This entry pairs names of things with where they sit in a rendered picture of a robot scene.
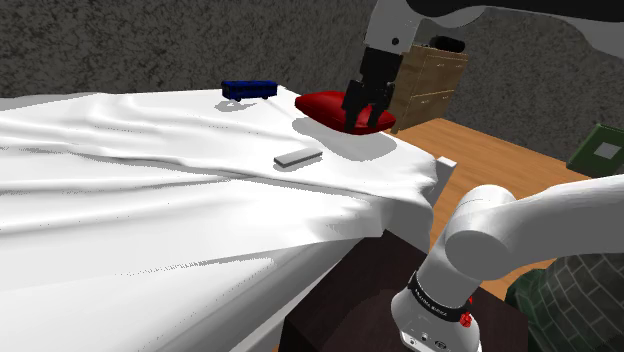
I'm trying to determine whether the red cushion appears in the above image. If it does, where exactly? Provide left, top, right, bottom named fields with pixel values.
left=294, top=90, right=397, bottom=136

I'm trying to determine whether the dark robot stand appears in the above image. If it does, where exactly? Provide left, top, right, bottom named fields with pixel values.
left=278, top=228, right=531, bottom=352

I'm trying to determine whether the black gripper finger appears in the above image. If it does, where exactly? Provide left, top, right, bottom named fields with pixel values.
left=340, top=79, right=365, bottom=134
left=366, top=83, right=397, bottom=129

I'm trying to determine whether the wooden chest of drawers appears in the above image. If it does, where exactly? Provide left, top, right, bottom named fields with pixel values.
left=389, top=35, right=470, bottom=136

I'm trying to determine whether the blue toy bus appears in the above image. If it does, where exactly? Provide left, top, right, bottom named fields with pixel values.
left=221, top=79, right=279, bottom=103

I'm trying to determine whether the white bed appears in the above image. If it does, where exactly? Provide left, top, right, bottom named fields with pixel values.
left=0, top=86, right=458, bottom=352

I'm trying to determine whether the green brick-patterned pouf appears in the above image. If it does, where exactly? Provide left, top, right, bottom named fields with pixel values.
left=504, top=253, right=624, bottom=352

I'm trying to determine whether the grey flat rectangular bar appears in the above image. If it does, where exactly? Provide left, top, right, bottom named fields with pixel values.
left=273, top=147, right=324, bottom=170

